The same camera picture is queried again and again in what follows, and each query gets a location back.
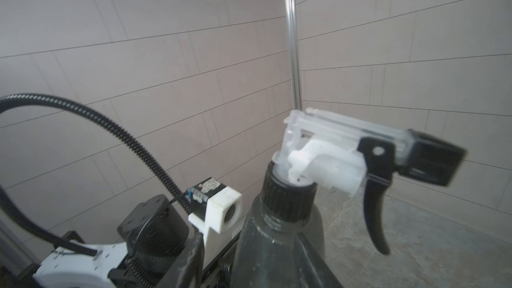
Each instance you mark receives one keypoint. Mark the grey bottle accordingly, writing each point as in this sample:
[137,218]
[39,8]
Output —
[275,253]

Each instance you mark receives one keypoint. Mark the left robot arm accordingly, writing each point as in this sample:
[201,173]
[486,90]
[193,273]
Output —
[156,251]

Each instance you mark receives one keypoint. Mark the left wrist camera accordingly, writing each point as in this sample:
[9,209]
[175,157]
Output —
[216,212]

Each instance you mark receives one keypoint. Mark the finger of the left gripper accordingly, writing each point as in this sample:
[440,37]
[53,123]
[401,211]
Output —
[187,269]

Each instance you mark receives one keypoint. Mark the black white spray nozzle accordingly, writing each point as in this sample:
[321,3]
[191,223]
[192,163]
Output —
[336,151]

